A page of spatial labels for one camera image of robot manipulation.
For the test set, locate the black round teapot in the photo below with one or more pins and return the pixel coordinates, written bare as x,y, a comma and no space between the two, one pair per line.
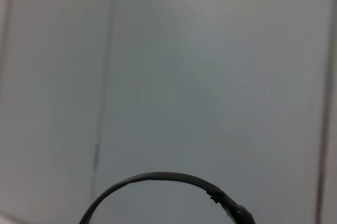
163,175

